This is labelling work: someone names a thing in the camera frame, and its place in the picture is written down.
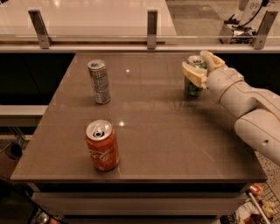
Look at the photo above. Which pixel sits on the right metal rail bracket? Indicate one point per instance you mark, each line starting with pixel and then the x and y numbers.
pixel 259 39

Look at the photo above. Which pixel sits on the left metal rail bracket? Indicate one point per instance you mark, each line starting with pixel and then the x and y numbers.
pixel 40 28

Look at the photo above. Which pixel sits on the middle metal rail bracket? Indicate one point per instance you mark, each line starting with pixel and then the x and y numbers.
pixel 152 25

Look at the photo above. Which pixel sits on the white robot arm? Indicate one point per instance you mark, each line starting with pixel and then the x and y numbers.
pixel 256 111

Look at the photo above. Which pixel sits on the glass barrier rail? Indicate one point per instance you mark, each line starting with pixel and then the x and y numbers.
pixel 31 43

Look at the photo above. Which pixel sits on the orange soda can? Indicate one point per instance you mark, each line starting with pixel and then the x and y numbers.
pixel 102 145

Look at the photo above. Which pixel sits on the metal rail bracket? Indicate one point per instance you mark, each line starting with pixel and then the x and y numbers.
pixel 152 25
pixel 40 28
pixel 259 39

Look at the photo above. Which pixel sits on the wire basket with items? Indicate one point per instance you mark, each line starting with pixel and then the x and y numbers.
pixel 261 207

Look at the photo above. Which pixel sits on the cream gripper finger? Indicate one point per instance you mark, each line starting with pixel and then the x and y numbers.
pixel 212 62
pixel 197 76

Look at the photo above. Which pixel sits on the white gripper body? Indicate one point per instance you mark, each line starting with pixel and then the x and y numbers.
pixel 222 83

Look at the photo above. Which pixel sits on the green soda can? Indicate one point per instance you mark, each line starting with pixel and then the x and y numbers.
pixel 192 87

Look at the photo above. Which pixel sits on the tall silver slim can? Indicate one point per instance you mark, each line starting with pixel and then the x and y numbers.
pixel 100 81

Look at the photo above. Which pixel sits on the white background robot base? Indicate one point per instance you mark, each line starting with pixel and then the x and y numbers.
pixel 249 8

